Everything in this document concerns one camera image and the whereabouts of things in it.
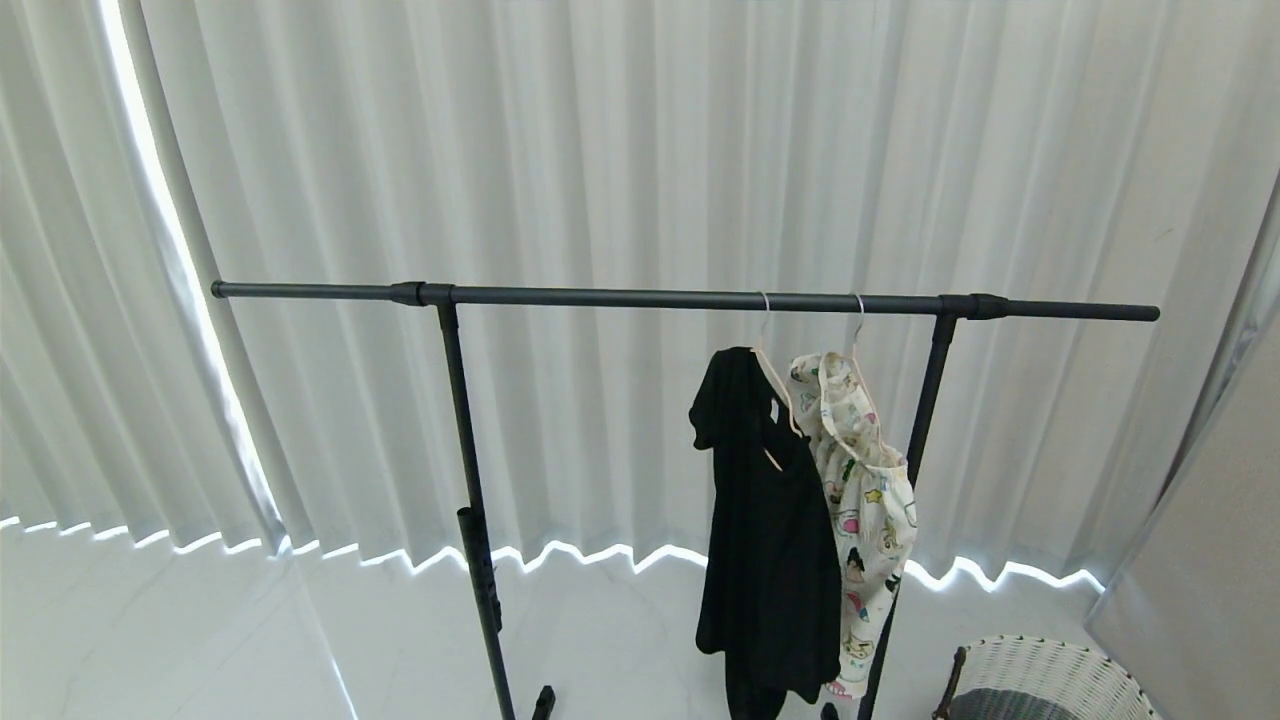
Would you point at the pink clothes hanger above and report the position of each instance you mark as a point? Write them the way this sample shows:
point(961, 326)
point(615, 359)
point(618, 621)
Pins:
point(857, 325)
point(775, 385)

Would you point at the black short-sleeved shirt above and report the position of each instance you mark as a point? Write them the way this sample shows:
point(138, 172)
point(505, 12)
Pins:
point(770, 560)

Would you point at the cream printed garment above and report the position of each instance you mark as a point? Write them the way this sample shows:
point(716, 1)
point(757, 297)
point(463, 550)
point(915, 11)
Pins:
point(870, 520)

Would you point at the black clothes rack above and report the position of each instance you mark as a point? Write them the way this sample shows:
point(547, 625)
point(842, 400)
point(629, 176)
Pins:
point(650, 298)

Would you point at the white laundry basket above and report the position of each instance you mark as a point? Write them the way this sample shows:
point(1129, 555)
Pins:
point(1040, 670)

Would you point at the white curtain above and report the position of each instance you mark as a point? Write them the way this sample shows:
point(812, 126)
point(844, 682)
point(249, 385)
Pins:
point(650, 130)

